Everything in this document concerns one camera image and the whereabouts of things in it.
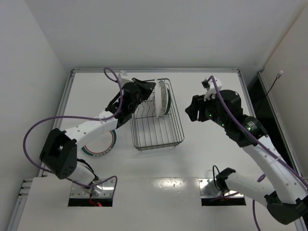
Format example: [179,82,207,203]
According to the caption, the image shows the green red rimmed plate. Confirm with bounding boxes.
[81,130,117,157]
[154,78,162,118]

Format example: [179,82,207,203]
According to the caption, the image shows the white plate with characters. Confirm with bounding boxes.
[159,80,168,117]

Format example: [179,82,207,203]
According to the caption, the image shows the blue patterned green plate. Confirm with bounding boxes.
[165,89,171,115]

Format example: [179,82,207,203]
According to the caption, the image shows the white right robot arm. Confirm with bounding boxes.
[185,90,308,225]

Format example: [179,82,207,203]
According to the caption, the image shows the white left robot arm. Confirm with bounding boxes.
[40,78,156,189]

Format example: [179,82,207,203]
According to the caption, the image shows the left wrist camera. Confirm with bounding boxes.
[118,70,133,87]

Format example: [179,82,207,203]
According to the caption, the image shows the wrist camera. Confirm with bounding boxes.
[118,70,133,87]
[201,76,222,101]

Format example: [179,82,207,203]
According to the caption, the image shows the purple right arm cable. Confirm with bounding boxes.
[208,75,308,231]

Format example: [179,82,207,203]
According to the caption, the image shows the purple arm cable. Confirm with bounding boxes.
[23,67,126,195]
[208,75,308,231]

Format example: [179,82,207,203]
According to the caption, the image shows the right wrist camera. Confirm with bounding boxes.
[201,76,222,101]

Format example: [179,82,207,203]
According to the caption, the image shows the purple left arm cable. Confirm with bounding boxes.
[23,67,126,195]

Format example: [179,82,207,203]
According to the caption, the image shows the grey wire dish rack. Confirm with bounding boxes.
[130,78,184,152]

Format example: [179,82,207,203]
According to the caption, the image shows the black wall cable with plug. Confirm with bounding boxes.
[266,70,284,96]

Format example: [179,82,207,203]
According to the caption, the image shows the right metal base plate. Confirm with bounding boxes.
[199,178,244,200]

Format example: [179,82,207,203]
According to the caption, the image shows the metal base plate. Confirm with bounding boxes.
[199,178,244,200]
[70,178,116,199]

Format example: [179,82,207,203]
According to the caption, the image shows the black cable bundle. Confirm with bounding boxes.
[77,158,99,181]

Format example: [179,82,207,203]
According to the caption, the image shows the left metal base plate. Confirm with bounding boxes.
[70,178,116,199]

